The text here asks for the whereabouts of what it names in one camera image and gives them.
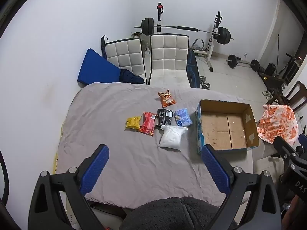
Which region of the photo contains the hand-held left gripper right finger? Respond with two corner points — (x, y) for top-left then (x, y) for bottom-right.
(201, 144), (282, 230)

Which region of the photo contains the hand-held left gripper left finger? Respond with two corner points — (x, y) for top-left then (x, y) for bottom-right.
(28, 144), (111, 230)

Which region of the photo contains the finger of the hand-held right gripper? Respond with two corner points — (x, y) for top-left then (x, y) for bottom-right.
(273, 136), (299, 160)

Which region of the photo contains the cardboard box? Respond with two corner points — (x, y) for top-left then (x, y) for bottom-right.
(195, 99), (260, 154)

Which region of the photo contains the white soft bag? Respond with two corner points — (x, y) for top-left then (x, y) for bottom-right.
(157, 125), (188, 151)

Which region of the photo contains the yellow snack packet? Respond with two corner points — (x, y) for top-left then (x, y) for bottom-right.
(125, 116), (142, 131)

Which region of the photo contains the blue snack packet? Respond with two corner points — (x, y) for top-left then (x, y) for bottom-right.
(173, 108), (193, 127)

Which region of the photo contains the red snack packet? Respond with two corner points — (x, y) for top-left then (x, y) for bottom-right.
(139, 111), (157, 136)

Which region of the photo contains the black snack packet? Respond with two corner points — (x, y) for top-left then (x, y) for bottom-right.
(155, 108), (174, 128)

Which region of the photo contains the orange snack packet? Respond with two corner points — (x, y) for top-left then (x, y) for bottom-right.
(158, 89), (177, 108)

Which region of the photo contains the orange white patterned cloth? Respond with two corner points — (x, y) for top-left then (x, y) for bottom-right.
(257, 104), (299, 146)

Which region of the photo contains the grey bed sheet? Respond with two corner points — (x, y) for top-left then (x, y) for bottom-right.
(54, 82), (253, 208)

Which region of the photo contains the dark wooden chair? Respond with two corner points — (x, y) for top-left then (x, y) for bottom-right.
(264, 81), (307, 115)

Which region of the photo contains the dark grey fleece clothing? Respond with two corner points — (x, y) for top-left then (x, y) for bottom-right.
(120, 196), (231, 230)

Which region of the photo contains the black bag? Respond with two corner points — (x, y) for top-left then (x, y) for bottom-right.
(265, 63), (277, 76)

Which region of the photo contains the dark blue cloth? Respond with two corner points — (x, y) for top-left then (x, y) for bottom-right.
(118, 69), (146, 85)

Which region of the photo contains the blue foam mat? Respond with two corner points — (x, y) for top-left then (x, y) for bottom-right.
(77, 48), (122, 88)

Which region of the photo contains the short barbell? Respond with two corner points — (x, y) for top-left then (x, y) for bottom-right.
(225, 54), (265, 74)

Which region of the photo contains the blue black weight bench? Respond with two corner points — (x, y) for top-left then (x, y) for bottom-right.
(187, 50), (201, 89)

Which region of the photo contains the white padded chair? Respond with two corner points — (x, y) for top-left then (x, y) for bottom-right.
(147, 34), (192, 88)
(104, 38), (147, 85)

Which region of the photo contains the black and blue pole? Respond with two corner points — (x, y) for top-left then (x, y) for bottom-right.
(100, 35), (109, 60)

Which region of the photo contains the barbell with black plates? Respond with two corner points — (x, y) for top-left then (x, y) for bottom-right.
(134, 17), (234, 46)

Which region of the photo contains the white barbell rack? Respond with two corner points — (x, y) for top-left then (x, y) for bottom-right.
(153, 2), (223, 73)

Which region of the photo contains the black cable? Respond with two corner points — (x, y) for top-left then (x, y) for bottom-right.
(0, 150), (10, 203)

